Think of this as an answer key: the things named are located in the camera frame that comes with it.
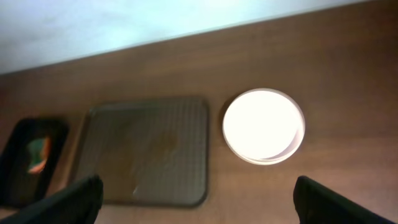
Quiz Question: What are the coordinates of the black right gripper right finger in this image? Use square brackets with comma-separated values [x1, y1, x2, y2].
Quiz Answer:
[293, 175, 394, 224]

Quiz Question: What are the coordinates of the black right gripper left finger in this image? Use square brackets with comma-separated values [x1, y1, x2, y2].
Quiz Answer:
[1, 175, 103, 224]

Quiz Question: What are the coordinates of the orange and green sponge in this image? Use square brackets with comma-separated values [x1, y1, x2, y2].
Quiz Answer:
[27, 137, 51, 174]

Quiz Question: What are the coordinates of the white plate with sauce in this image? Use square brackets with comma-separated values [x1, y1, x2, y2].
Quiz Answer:
[221, 88, 305, 166]

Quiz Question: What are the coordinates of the black plastic tray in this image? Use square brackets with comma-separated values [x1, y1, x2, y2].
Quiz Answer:
[1, 118, 69, 208]

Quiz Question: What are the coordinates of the brown serving tray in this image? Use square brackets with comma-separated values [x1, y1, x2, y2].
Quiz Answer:
[69, 96, 210, 208]

